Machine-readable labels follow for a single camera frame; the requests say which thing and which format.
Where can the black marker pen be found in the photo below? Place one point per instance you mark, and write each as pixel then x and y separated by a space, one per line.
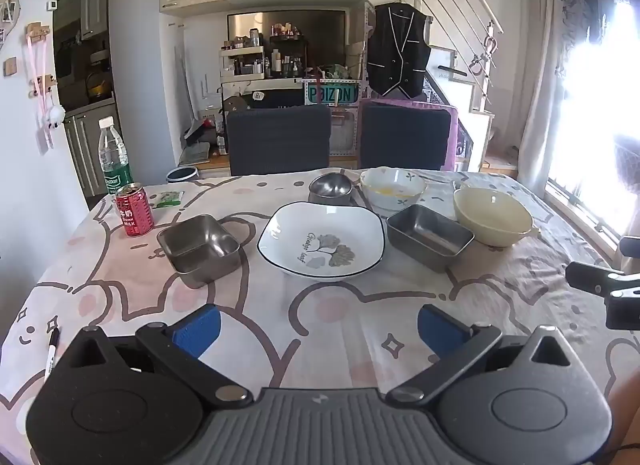
pixel 52 350

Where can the dark grey chair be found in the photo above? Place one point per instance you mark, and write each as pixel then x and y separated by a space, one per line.
pixel 280 140
pixel 400 137

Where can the stainless steel rectangular container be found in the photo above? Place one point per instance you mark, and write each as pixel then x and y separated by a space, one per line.
pixel 200 245
pixel 430 235

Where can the teal sign plate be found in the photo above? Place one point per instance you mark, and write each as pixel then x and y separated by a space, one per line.
pixel 330 94

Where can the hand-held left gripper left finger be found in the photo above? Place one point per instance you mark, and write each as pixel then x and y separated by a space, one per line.
pixel 197 331

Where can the white cosmetics rack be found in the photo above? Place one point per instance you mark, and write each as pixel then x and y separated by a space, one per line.
pixel 242 62

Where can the grey kitchen cabinet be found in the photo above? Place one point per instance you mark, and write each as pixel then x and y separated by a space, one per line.
pixel 85 155

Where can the round stainless steel bowl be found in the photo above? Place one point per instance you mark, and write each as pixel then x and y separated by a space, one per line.
pixel 330 187

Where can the white square plate leaf print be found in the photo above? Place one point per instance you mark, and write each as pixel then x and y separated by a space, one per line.
pixel 300 225

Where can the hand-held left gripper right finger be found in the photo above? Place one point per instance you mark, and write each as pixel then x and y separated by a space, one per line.
pixel 441 332

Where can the white floral bowl yellow rim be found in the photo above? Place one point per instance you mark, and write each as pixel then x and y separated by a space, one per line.
pixel 390 190

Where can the black cosmetics rack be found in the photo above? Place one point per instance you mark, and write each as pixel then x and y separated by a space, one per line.
pixel 286 52

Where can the green snack packet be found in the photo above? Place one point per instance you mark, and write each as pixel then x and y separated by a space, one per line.
pixel 169 200

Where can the red drink can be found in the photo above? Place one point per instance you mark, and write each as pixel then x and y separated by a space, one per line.
pixel 135 215

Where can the white plush toy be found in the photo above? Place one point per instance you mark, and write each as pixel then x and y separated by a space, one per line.
pixel 54 114

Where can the purple cushion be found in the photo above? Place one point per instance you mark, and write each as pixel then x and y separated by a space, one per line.
pixel 453 145

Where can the clear plastic water bottle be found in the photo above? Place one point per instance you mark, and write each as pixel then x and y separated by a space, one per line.
pixel 115 155

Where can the black letter board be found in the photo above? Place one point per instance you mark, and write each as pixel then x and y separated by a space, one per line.
pixel 280 99

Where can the white staircase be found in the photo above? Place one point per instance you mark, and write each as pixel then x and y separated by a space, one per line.
pixel 467 95

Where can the black vest white trim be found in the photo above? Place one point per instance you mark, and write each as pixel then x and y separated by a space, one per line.
pixel 397 50

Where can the cream ceramic bowl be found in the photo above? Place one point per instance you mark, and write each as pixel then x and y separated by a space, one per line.
pixel 492 215

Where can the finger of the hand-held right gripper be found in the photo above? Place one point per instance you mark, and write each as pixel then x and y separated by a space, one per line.
pixel 632 246
pixel 592 277

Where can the dark round trash bin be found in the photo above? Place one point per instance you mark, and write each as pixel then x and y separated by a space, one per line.
pixel 182 174

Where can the beige curtain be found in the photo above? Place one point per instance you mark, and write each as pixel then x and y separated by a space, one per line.
pixel 537 95

